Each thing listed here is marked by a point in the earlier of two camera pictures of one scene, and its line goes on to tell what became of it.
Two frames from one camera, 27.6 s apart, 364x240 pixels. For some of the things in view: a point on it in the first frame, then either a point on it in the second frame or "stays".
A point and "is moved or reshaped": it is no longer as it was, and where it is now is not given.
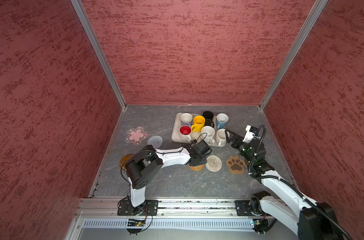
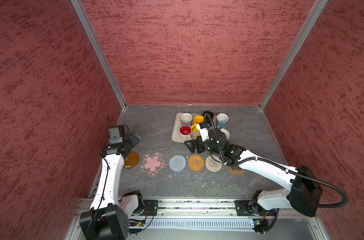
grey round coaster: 155,141 is moved or reshaped
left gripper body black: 202,160 to 131,142
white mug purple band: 186,119 stays
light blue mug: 221,119 stays
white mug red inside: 185,131 stays
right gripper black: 238,138 to 198,141
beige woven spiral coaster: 214,163 stays
